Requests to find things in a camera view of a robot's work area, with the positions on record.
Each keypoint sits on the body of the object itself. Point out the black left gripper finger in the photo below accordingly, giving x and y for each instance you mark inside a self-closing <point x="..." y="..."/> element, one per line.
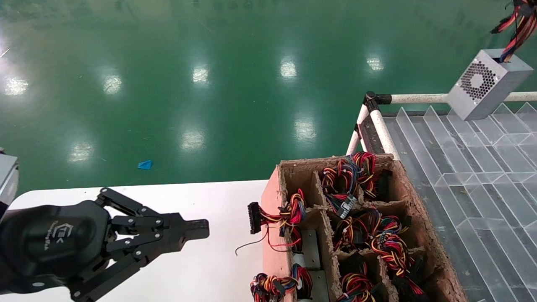
<point x="172" y="222"/>
<point x="168" y="243"/>

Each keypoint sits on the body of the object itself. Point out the brown cardboard divider box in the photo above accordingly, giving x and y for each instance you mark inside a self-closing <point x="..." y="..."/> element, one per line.
<point x="277" y="256"/>

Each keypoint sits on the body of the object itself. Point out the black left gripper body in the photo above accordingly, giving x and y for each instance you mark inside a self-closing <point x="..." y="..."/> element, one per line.
<point x="50" y="243"/>

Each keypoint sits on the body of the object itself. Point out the blue scrap of plastic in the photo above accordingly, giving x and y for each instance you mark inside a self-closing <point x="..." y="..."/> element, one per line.
<point x="145" y="165"/>

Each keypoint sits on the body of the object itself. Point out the grey metal power supply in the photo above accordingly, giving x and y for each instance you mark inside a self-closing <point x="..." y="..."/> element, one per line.
<point x="321" y="286"/>
<point x="311" y="249"/>

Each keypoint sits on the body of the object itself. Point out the white pipe rack frame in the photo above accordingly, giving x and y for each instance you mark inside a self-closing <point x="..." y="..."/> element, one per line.
<point x="415" y="99"/>

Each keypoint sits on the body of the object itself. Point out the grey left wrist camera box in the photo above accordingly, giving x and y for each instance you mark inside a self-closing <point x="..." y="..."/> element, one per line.
<point x="7" y="180"/>

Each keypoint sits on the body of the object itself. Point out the clear plastic divider tray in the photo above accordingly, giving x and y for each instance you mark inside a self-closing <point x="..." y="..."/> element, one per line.
<point x="482" y="188"/>

